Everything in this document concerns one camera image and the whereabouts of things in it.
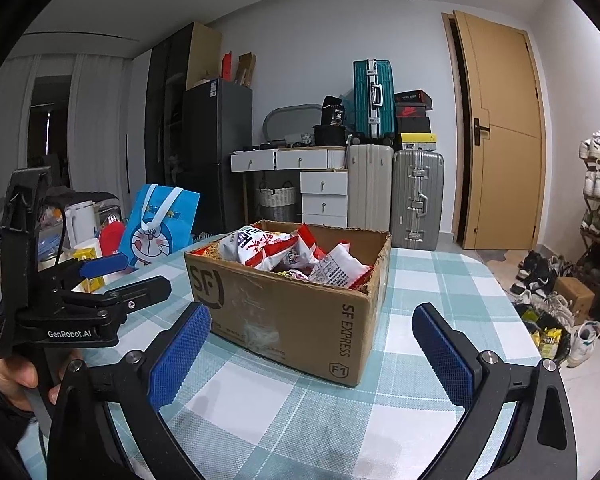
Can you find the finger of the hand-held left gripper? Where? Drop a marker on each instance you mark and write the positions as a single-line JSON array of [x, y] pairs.
[[102, 266], [145, 292]]

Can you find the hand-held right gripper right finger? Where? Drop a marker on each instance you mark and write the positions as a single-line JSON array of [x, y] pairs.
[[445, 350]]

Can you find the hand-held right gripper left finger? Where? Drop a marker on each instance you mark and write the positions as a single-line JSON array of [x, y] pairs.
[[180, 350]]

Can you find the orange snack packet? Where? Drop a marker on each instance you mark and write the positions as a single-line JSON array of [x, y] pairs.
[[211, 252]]

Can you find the brown cardboard box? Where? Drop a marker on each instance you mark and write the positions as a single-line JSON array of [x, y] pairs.
[[290, 320]]

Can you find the white red snack packet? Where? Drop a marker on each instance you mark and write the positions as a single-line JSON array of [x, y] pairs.
[[252, 247]]

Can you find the white packet red end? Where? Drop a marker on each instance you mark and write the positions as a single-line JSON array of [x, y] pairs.
[[337, 265]]

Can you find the person's left hand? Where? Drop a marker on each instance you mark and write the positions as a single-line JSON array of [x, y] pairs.
[[12, 375]]

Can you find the white kettle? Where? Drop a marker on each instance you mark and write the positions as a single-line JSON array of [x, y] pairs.
[[80, 222]]

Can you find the blue cartoon gift bag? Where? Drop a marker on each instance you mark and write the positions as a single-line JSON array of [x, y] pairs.
[[150, 240]]

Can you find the black trash bin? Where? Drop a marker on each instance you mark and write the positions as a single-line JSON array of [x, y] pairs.
[[550, 340]]

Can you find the checked tablecloth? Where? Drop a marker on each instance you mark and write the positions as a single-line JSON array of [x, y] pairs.
[[280, 410]]

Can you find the pile of shoes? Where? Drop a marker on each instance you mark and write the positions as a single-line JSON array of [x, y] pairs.
[[537, 277]]

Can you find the white curtain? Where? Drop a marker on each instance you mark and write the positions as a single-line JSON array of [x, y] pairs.
[[100, 135]]

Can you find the white sneaker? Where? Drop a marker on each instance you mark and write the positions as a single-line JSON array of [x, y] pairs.
[[585, 345]]

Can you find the small cardboard box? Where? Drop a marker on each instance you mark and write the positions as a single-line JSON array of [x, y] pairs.
[[575, 292]]

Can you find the dark refrigerator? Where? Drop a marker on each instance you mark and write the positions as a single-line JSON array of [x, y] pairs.
[[215, 160]]

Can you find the silver suitcase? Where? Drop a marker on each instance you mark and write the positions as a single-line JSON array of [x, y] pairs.
[[417, 195]]

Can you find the woven basket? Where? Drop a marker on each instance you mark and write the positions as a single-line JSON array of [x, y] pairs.
[[277, 205]]

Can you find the dark wardrobe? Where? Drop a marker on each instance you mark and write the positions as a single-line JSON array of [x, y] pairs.
[[165, 110]]

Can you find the beige suitcase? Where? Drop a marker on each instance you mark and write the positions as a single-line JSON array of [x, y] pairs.
[[370, 185]]

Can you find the wooden door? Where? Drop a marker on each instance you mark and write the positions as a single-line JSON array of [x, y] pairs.
[[505, 160]]

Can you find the white drawer desk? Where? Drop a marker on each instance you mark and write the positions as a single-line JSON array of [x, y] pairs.
[[325, 185]]

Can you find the grey oval mirror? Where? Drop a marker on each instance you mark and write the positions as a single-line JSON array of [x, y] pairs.
[[290, 120]]

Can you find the plain black shoe box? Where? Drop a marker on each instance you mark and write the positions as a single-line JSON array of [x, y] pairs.
[[412, 125]]

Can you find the red paper bag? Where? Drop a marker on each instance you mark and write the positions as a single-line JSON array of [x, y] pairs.
[[228, 66]]

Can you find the black pot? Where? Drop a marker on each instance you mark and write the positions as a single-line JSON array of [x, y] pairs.
[[330, 135]]

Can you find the brown paper bag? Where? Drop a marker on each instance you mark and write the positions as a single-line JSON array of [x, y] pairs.
[[247, 70]]

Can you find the white toy robot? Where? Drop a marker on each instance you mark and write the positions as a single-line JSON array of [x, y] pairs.
[[594, 146]]

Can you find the black labelled container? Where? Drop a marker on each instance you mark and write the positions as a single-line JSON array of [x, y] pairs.
[[335, 115]]

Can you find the teal suitcase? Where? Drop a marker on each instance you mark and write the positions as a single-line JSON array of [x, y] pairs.
[[365, 100]]

